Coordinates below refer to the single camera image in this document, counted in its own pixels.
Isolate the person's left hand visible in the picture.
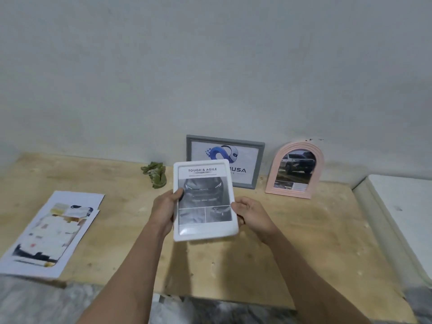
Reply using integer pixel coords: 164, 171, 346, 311
149, 188, 185, 237

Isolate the person's right hand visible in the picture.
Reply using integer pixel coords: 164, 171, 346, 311
230, 196, 279, 243

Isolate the white picture frame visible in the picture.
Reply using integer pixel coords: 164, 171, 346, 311
173, 159, 239, 242

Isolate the person's right forearm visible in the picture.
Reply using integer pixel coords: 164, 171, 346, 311
261, 229, 373, 324

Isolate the person's left forearm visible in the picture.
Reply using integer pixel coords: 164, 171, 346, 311
77, 222, 167, 324

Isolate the green dinosaur figurine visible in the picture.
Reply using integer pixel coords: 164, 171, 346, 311
141, 162, 167, 189

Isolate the printed paper sheet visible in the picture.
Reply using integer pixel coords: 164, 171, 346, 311
0, 190, 105, 279
51, 209, 100, 270

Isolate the grey picture frame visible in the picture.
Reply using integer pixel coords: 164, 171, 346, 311
186, 134, 265, 189

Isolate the pink arched picture frame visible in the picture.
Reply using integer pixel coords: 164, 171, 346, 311
265, 141, 324, 199

